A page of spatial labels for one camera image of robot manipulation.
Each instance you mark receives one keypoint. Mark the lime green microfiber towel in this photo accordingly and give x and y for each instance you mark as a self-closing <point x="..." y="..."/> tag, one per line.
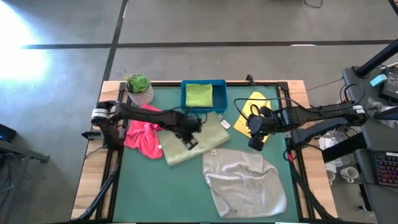
<point x="199" y="95"/>

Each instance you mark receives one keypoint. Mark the yellow microfiber towel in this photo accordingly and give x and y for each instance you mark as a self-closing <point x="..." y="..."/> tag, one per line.
<point x="241" y="123"/>

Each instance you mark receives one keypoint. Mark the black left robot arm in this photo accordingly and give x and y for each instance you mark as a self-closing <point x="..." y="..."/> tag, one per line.
<point x="140" y="115"/>

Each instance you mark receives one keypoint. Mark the light blue small box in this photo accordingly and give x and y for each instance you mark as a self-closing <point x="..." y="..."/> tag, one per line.
<point x="377" y="80"/>

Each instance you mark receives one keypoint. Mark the clear plastic bag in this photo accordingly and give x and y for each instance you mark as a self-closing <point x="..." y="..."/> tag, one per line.
<point x="332" y="141"/>

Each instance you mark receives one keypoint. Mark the grey waffle microfiber towel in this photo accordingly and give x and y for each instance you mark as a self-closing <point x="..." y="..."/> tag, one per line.
<point x="245" y="183"/>

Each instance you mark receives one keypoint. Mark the black table frame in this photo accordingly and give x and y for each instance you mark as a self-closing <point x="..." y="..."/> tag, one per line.
<point x="283" y="87"/>

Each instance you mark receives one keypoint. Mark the pink microfiber towel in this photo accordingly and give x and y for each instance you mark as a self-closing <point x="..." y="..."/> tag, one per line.
<point x="143" y="137"/>

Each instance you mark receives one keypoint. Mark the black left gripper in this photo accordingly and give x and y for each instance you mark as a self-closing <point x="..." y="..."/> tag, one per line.
<point x="186" y="126"/>

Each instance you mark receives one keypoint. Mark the succulent in triangle-patterned pot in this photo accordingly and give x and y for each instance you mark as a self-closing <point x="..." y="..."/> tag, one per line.
<point x="140" y="90"/>

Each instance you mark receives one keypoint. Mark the black clamp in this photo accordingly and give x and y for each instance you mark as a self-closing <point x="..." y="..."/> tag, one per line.
<point x="249" y="79"/>

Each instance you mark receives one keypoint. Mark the dark grey side desk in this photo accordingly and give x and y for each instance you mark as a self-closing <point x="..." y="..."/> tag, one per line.
<point x="373" y="202"/>

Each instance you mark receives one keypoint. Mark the black pole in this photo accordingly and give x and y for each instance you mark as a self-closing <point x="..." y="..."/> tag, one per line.
<point x="376" y="59"/>

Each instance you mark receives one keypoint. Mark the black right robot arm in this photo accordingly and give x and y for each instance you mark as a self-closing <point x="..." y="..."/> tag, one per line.
<point x="326" y="113"/>

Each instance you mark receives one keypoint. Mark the black chair armrest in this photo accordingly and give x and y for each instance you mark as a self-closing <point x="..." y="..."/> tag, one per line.
<point x="342" y="149"/>

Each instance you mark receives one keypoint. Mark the backlit computer keyboard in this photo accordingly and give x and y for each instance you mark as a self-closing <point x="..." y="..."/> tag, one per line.
<point x="387" y="169"/>

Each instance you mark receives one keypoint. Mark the sage green microfiber towel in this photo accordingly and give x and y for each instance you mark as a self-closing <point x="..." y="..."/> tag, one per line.
<point x="205" y="133"/>

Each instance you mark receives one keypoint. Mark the black rig support strut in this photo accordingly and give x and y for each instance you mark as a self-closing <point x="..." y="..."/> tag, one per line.
<point x="308" y="193"/>
<point x="99" y="196"/>

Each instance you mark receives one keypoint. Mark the green table mat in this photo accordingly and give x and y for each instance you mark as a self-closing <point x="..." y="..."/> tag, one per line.
<point x="155" y="193"/>

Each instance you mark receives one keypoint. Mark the white mug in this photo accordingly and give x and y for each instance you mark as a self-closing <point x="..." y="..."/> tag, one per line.
<point x="349" y="174"/>
<point x="330" y="177"/>

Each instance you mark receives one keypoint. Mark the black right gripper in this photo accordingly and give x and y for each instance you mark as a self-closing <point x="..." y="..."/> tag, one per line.
<point x="264" y="121"/>

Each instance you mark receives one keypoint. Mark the black floor stand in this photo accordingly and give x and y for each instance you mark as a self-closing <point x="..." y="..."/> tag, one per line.
<point x="18" y="152"/>

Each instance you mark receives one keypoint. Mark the black power adapter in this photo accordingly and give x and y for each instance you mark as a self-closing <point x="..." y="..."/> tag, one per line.
<point x="391" y="84"/>

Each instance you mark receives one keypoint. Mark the blue plastic bin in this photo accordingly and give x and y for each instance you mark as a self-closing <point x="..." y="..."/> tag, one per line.
<point x="220" y="99"/>

